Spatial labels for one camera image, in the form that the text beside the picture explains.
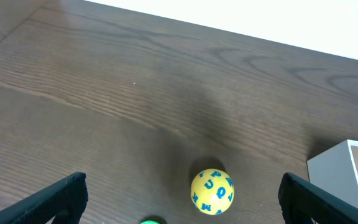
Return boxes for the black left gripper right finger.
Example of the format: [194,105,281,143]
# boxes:
[278,172,358,224]

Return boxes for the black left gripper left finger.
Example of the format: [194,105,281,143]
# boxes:
[0,172,88,224]

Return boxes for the white cardboard box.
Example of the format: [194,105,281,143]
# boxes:
[307,139,358,208]

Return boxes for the green round toy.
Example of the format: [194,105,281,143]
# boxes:
[139,220,160,224]

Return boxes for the yellow ball blue letters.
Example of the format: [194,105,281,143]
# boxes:
[191,169,234,215]

